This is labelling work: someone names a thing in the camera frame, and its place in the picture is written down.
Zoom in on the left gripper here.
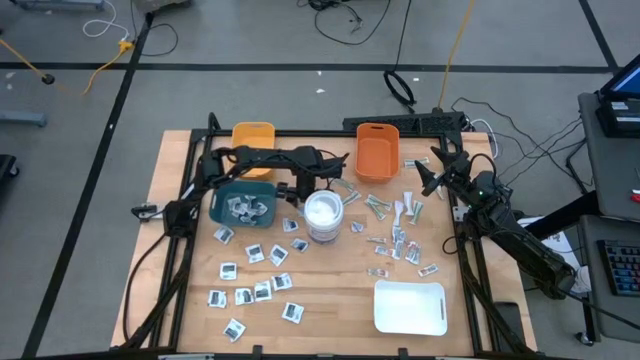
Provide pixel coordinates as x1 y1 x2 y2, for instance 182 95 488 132
276 167 322 207

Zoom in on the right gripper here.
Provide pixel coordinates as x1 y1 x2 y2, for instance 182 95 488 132
414 146 494 206

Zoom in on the white disinfecting wipes canister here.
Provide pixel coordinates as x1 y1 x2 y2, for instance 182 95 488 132
303 189 345 245

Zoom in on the teal plastic bin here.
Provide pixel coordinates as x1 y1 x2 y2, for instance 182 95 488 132
208 179 279 229

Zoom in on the black equipment box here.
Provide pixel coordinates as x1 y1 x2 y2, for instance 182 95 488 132
342 110 467 135

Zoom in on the orange plastic bin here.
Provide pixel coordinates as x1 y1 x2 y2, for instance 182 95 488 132
354 122 401 185

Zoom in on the yellow plastic bin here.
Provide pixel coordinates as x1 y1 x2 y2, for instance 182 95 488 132
230 121 277 181

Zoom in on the black desk support bar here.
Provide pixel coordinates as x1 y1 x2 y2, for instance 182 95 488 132
522 189 601 241

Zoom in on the white box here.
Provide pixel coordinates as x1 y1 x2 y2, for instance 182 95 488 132
517 217 571 261

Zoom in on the white plastic bin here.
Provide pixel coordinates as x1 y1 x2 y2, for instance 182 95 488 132
373 279 449 337

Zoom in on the silver black clamp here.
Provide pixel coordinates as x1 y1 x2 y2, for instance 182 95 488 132
130 202 169 222

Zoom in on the dark grey flat pad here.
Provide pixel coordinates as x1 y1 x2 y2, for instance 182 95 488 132
492 301 527 351

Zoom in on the grey desk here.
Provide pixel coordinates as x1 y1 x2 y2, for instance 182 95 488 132
578 91 640 224
579 214 640 344

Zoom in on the wipes tub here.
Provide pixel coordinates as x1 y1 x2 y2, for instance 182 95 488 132
569 267 593 296

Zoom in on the black laptop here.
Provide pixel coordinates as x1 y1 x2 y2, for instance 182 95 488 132
595 64 640 140

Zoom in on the black keyboard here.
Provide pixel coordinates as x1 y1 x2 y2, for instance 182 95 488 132
596 238 640 297

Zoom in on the grey floor bar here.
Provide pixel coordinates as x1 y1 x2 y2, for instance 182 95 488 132
0 110 49 128

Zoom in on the black caster base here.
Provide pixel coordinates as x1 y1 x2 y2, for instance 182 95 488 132
0 153 20 194

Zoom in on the black aluminium table frame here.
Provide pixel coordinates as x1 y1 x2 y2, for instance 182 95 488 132
122 112 539 360

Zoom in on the black hanging cable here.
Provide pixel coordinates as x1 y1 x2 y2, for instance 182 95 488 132
382 0 419 114

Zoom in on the yellow hanging cable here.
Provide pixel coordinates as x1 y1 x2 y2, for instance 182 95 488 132
437 0 476 111

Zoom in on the black cable bundle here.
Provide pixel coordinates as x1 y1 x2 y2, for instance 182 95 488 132
449 96 589 194

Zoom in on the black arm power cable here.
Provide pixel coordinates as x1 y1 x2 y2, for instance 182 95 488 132
122 229 171 346

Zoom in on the black floor cable tangle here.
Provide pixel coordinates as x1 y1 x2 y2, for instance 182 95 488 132
297 0 394 47

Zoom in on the black floor cable loop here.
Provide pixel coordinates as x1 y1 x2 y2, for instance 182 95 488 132
130 0 180 58

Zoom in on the yellow floor extension cable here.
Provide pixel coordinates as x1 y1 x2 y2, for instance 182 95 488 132
0 38 135 97

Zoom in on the white floor cable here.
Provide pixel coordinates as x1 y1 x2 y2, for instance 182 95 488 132
81 0 132 44

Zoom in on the grey floor rail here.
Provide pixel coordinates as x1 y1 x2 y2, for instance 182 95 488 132
9 0 107 12

